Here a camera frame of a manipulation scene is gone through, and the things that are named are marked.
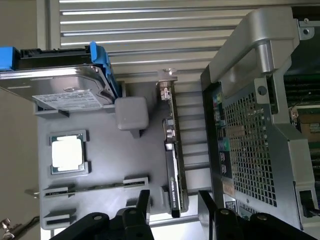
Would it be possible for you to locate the green RAM stick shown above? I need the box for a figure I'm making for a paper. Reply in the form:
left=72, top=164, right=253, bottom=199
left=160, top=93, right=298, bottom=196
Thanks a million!
left=45, top=180, right=145, bottom=198

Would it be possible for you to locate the metal table clamp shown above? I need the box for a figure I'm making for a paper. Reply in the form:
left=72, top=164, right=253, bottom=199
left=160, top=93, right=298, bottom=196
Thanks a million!
left=0, top=216, right=41, bottom=240

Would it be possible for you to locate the blue disk caddy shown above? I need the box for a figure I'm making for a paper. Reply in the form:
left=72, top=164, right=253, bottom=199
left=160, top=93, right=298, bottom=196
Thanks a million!
left=0, top=41, right=119, bottom=101

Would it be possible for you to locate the silver green CPU chip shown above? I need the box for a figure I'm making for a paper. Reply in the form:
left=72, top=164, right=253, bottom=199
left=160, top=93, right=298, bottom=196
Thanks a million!
left=49, top=134, right=85, bottom=175

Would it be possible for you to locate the open grey PC case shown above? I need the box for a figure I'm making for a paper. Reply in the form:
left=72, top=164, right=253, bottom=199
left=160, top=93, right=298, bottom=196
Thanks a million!
left=199, top=7, right=320, bottom=240

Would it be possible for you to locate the grey plastic parts rack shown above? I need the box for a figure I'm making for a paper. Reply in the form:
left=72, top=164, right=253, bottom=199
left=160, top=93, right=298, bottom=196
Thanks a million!
left=33, top=79, right=193, bottom=232

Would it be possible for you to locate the silver hard disk drive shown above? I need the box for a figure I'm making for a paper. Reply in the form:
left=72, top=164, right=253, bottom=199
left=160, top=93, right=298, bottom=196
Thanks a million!
left=0, top=48, right=113, bottom=111

